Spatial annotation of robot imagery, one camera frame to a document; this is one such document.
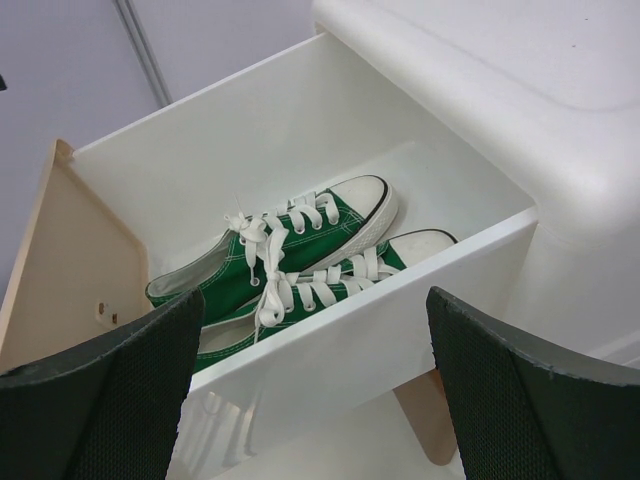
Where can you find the left corner aluminium post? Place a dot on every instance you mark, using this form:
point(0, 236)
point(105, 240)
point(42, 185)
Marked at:
point(144, 52)

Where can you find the beige drawer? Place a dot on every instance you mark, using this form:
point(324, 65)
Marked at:
point(151, 197)

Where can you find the white cabinet shell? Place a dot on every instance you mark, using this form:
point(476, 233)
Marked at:
point(548, 92)

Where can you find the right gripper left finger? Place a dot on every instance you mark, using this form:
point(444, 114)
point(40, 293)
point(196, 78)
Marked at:
point(108, 408)

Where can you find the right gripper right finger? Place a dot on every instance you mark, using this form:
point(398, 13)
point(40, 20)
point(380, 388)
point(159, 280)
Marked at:
point(525, 408)

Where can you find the green sneaker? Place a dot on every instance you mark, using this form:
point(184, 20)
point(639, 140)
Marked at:
point(310, 232)
point(290, 298)

